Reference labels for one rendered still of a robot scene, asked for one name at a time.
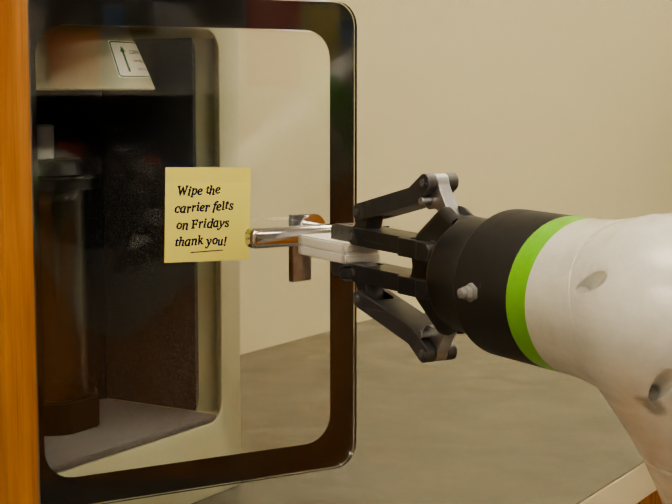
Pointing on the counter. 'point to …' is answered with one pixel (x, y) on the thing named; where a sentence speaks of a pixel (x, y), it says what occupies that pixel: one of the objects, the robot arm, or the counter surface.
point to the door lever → (264, 238)
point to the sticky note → (206, 213)
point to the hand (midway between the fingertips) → (338, 248)
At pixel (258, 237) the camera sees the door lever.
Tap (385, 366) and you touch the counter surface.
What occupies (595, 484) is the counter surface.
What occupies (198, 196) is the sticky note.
